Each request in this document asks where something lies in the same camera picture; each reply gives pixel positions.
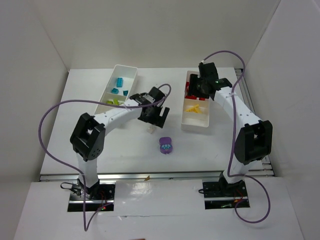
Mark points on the white divided bin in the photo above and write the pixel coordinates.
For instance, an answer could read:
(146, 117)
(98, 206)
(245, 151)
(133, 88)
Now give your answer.
(129, 74)
(193, 122)

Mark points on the teal 2x2 lego brick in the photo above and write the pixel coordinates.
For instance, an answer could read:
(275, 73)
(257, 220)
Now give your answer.
(115, 91)

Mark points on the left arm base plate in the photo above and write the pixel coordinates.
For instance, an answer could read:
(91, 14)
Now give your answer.
(102, 197)

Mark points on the left white divided bin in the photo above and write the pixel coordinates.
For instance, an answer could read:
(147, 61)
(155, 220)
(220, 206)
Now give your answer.
(129, 74)

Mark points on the red 2x2 lego brick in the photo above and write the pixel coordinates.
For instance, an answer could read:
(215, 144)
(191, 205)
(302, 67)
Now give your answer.
(195, 98)

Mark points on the green 2x3 lego brick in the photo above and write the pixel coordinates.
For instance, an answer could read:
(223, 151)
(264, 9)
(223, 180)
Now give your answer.
(116, 102)

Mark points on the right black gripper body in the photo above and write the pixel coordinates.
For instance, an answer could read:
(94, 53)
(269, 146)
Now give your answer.
(194, 86)

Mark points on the aluminium rail front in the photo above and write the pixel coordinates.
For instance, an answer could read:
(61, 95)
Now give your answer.
(136, 176)

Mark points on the purple flower lego box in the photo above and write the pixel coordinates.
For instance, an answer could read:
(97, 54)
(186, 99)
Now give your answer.
(165, 145)

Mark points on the right white divided bin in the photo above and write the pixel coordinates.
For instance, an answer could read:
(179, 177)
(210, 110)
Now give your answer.
(193, 122)

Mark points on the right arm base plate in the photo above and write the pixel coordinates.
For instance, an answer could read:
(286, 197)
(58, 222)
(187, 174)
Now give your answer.
(215, 197)

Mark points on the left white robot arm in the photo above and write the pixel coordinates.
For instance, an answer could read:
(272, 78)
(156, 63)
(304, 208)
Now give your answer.
(88, 136)

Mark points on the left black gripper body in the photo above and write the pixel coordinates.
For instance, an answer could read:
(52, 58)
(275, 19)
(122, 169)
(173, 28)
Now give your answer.
(153, 118)

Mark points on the white lego brick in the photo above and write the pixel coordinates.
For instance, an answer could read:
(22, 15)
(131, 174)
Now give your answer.
(151, 130)

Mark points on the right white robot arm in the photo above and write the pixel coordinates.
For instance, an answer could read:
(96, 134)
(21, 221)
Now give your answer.
(251, 137)

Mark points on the teal 2x4 lego brick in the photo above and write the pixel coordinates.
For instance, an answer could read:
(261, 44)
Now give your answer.
(119, 82)

